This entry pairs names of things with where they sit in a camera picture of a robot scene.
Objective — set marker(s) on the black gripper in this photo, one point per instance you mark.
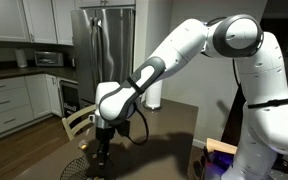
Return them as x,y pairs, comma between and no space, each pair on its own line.
104,134

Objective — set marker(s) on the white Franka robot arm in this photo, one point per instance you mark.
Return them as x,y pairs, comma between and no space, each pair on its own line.
177,50

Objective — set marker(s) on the clear wrapped candy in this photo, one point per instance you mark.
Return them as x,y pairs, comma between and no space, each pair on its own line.
83,145

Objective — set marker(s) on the cream wooden chair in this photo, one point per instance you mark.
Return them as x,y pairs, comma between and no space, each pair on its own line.
68,130

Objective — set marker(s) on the white paper towel roll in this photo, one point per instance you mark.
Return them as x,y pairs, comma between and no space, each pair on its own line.
21,58
154,95

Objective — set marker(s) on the stainless steel refrigerator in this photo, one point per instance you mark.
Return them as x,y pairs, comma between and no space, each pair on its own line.
94,50

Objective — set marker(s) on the white lower drawer cabinets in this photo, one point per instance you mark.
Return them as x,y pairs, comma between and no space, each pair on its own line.
10,103

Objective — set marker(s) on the microwave oven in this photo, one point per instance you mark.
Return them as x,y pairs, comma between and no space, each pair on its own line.
48,59

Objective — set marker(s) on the dark kitchen countertop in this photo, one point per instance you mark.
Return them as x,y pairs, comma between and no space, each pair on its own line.
24,72

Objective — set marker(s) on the light wooden board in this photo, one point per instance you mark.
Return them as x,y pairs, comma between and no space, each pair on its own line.
220,146

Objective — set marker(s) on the purple lit electronics box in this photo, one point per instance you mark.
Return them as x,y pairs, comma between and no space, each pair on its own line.
222,161

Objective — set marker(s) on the white upper kitchen cabinets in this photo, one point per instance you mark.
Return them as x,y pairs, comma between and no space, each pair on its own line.
40,20

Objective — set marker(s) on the white cabinet above refrigerator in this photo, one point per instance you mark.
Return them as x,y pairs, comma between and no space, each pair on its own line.
104,2

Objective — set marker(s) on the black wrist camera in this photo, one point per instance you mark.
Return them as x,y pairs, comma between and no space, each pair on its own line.
123,128

